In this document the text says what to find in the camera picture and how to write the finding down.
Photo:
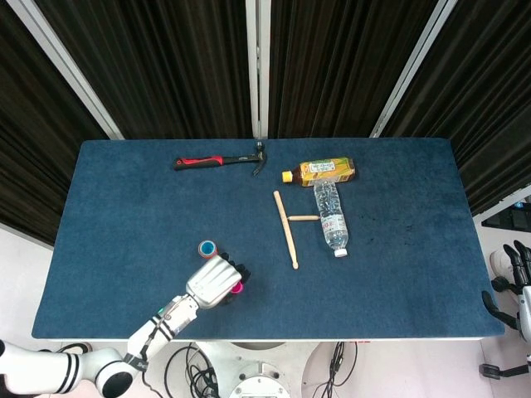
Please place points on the light blue plastic cup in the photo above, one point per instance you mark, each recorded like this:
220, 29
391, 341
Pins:
207, 247

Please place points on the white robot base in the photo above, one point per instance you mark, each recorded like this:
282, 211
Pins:
257, 369

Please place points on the white metal frame post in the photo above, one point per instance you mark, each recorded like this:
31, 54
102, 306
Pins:
415, 70
70, 70
258, 62

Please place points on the dark pleated curtain panel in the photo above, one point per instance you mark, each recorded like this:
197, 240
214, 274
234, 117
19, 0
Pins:
166, 66
340, 66
29, 145
489, 103

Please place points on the short wooden stick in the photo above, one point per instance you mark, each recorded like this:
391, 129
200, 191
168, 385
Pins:
305, 218

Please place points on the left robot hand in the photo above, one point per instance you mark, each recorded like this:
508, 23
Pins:
211, 284

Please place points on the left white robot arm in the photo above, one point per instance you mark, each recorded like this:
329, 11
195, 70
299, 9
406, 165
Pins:
83, 369

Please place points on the blue felt table mat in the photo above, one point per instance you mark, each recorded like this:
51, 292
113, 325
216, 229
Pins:
137, 199

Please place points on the orange plastic cup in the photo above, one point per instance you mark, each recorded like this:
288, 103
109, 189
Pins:
210, 255

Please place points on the black device blue light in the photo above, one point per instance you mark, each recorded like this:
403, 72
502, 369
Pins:
512, 215

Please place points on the pink plastic cup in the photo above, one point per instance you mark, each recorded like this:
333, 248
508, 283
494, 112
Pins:
237, 288

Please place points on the long wooden drumstick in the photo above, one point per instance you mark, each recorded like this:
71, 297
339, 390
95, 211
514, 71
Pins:
286, 228

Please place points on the clear plastic water bottle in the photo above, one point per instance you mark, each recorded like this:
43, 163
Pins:
332, 215

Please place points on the black white sneaker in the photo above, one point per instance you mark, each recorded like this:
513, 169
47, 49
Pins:
79, 347

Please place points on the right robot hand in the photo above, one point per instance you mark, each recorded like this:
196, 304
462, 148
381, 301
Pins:
526, 302

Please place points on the red black claw hammer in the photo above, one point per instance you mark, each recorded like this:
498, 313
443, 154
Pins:
199, 161

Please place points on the tea bottle yellow label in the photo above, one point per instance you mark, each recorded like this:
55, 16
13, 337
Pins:
323, 171

